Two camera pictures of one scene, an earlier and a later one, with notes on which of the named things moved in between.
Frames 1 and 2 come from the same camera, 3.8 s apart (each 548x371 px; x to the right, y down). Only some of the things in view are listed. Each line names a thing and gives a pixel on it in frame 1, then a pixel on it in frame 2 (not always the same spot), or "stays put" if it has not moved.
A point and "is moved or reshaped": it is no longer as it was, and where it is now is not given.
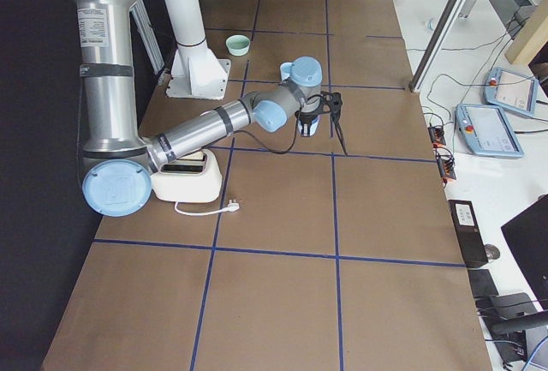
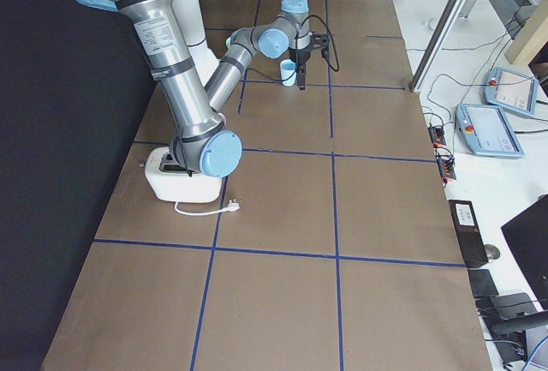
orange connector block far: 437,134 stays put
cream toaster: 193,178 stays put
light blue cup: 313,122 is moved or reshaped
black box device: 468,231 stays put
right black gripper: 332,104 to 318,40
